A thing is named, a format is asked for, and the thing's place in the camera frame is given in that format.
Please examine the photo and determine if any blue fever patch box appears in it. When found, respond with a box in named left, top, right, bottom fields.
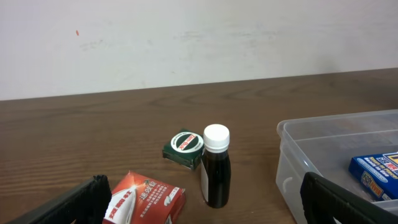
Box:
left=348, top=152, right=397, bottom=201

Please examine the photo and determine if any red medicine box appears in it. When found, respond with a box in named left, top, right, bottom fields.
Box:
left=103, top=171, right=186, bottom=224

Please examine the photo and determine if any green round-label balm box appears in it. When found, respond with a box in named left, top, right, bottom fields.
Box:
left=162, top=129, right=204, bottom=170

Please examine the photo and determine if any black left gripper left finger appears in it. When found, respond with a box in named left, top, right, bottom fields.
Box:
left=9, top=175, right=112, bottom=224

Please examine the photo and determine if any dark bottle white cap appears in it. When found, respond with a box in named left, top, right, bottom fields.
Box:
left=201, top=124, right=231, bottom=208

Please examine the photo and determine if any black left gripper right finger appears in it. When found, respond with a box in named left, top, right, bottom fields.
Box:
left=300, top=172, right=397, bottom=224

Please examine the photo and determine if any clear plastic container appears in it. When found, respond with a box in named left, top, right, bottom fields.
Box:
left=276, top=110, right=397, bottom=224

